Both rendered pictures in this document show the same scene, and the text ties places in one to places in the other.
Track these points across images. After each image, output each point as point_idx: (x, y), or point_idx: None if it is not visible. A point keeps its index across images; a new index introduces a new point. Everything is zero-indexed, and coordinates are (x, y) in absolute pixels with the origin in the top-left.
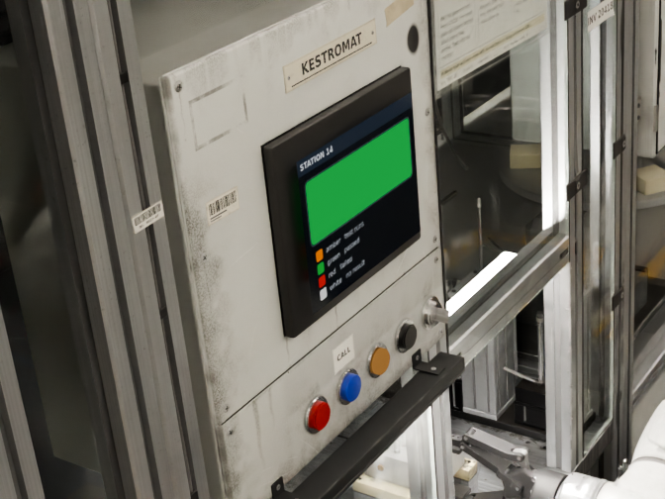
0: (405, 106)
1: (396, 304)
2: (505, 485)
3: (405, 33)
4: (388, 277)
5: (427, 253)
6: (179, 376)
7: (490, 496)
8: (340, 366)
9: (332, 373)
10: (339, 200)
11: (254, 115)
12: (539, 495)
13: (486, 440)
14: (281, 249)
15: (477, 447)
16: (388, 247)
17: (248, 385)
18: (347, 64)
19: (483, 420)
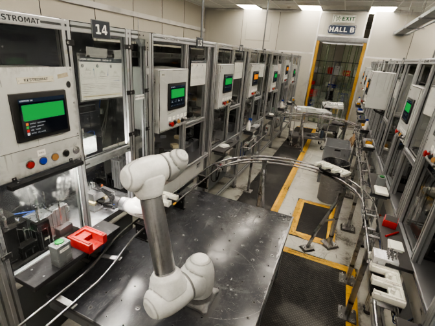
0: (61, 97)
1: (62, 145)
2: (109, 199)
3: (65, 82)
4: (59, 138)
5: (74, 136)
6: None
7: (107, 202)
8: (40, 155)
9: (37, 156)
10: (35, 113)
11: (4, 86)
12: (115, 200)
13: (105, 188)
14: (13, 120)
15: (104, 190)
16: (55, 129)
17: (2, 151)
18: (42, 83)
19: (118, 189)
